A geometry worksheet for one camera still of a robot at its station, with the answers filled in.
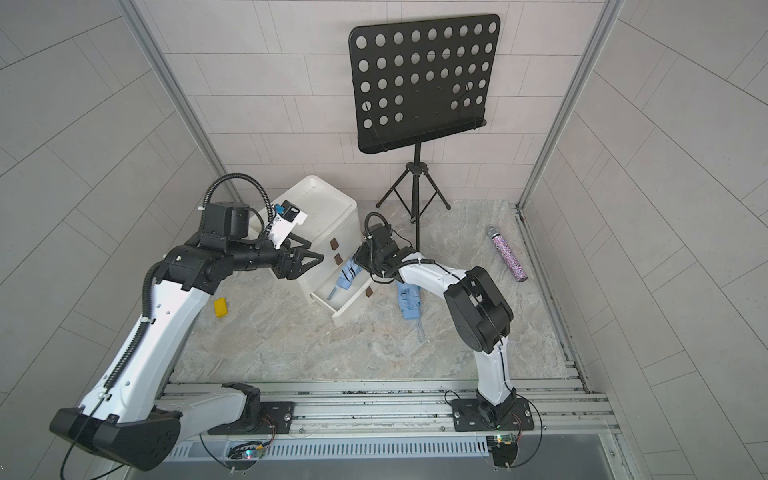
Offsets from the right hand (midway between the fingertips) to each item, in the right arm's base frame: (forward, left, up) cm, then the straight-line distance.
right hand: (353, 257), depth 91 cm
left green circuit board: (-46, +23, -8) cm, 52 cm away
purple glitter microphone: (+3, -51, -8) cm, 51 cm away
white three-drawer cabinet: (-1, +8, +14) cm, 16 cm away
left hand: (-13, +4, +21) cm, 25 cm away
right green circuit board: (-47, -34, -12) cm, 59 cm away
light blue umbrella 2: (-12, -16, -8) cm, 22 cm away
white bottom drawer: (-10, +3, -2) cm, 11 cm away
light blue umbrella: (-8, +1, +2) cm, 8 cm away
